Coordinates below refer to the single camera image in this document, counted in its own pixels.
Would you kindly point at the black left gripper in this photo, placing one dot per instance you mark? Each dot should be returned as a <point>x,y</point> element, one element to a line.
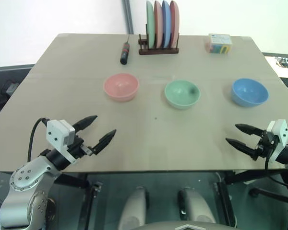
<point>77,147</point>

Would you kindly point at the pink plate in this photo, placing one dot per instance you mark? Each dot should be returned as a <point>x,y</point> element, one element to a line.
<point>158,26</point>

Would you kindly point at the small grey box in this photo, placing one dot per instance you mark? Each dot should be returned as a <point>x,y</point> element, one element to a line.
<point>11,88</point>

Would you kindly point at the black red marker pen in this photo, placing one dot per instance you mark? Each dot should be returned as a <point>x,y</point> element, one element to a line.
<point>124,51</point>

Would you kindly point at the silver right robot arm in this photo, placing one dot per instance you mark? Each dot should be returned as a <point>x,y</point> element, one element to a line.
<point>287,153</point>

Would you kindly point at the green plate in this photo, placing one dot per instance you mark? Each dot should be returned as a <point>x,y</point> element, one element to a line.
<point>149,24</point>

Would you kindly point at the blue bowl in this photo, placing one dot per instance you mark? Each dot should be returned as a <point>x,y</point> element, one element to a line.
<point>249,92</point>

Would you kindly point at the black table frame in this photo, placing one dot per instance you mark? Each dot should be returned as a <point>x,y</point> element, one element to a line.
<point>72,180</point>

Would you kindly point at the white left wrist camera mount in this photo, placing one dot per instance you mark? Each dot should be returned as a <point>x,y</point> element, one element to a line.
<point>56,133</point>

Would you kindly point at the black wheeled chair base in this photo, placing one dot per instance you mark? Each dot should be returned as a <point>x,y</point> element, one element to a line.
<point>271,191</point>

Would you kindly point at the dark red plate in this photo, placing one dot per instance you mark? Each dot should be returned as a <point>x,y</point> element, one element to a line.
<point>174,21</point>

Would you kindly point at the blue plate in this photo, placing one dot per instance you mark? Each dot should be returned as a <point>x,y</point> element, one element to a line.
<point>166,24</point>

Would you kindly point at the green bowl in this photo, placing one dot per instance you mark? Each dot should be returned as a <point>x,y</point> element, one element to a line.
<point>181,94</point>

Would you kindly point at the beige flat board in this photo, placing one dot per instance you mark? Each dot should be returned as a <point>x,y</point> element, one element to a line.
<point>282,71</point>

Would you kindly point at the pink bowl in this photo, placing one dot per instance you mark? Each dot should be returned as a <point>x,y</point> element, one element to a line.
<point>121,87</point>

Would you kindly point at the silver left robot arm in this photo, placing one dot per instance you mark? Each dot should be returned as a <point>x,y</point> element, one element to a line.
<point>26,178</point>

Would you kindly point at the silver right robot leg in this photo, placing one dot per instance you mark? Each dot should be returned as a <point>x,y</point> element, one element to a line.
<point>196,208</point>

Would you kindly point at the dark wooden plate rack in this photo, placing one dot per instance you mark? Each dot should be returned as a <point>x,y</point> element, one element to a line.
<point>158,50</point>

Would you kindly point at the grey vertical post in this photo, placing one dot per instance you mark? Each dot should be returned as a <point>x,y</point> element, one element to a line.
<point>128,16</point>

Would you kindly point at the silver left robot leg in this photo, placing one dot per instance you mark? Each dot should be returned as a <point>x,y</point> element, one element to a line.
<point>133,208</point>

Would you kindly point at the clear box of coloured items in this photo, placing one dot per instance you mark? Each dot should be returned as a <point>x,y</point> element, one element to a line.
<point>218,43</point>

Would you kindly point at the silver robot leg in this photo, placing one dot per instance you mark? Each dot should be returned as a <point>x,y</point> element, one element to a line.
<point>196,208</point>
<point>133,208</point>

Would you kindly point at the grey robot torso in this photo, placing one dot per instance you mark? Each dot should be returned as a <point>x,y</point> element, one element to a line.
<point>184,226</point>

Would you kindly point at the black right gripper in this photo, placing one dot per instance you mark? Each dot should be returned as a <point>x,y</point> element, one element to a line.
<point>266,146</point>

